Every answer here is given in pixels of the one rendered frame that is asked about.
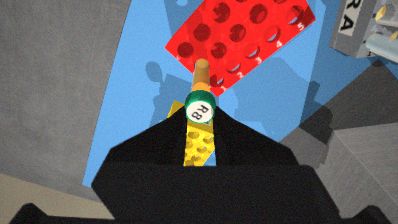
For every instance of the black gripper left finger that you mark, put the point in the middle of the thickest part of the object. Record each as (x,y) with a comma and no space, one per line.
(155,144)

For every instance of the blue bench mat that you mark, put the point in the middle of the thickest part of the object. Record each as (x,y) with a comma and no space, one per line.
(274,98)

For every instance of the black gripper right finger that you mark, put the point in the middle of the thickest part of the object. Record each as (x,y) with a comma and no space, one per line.
(245,145)

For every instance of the yellow rack with round wells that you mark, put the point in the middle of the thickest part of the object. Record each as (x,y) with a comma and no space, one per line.
(198,136)

